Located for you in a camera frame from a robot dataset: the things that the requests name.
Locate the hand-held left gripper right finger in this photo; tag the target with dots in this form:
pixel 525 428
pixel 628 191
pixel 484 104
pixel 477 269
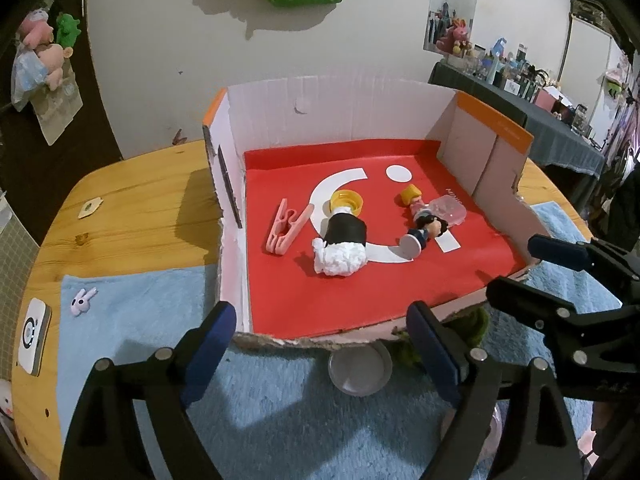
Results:
pixel 434 350

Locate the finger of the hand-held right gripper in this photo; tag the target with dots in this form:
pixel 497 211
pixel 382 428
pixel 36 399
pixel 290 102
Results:
pixel 555 251
pixel 520 300

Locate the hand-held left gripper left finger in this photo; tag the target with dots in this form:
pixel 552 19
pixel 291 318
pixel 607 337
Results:
pixel 210 350

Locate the cardboard box with red bottom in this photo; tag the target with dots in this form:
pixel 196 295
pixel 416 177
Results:
pixel 300 290

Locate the dark blue small figure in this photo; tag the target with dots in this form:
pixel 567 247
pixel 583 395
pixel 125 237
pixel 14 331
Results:
pixel 425 230

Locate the white tissue wad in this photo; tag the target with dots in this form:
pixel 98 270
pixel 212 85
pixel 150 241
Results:
pixel 340 260

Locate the yellow bottle cap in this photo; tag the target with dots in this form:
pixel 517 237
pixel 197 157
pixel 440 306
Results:
pixel 346 199

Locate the clear round plastic dish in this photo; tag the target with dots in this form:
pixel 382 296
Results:
pixel 360 367

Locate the dark cloth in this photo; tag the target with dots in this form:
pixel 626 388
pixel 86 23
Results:
pixel 615 195

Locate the light blue towel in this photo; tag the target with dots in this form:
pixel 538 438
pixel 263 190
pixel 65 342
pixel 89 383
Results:
pixel 280 410

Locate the pink round compact case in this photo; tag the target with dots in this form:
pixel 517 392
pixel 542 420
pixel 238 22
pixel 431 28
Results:
pixel 496 425

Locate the small clear plastic case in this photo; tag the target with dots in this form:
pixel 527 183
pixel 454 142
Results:
pixel 450 210

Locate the dark cloth covered table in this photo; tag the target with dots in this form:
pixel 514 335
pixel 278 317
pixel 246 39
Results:
pixel 550 135

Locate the white bunny charm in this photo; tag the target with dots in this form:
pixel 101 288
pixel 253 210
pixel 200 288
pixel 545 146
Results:
pixel 82 301

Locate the pink plastic clip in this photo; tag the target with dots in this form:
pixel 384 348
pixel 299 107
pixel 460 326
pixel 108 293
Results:
pixel 285 227

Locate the small pale sticker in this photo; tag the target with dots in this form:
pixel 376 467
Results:
pixel 90 206

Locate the white cabinet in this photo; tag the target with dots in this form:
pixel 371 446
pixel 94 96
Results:
pixel 592 45

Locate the white plush toy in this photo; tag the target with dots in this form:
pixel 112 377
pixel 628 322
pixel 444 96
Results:
pixel 5 397

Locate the white grid panel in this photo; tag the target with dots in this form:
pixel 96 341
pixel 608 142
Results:
pixel 15 240

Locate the pink plush rabbit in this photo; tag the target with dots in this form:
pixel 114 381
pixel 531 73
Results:
pixel 452 37

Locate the peach plush toy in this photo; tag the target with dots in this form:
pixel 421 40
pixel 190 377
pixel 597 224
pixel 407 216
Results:
pixel 52 62

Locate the clear plastic bag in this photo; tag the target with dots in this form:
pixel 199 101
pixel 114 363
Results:
pixel 25 77

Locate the green plush toy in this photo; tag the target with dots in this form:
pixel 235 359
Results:
pixel 66 27

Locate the pink plush toy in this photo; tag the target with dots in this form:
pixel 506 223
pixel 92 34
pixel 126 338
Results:
pixel 37 27

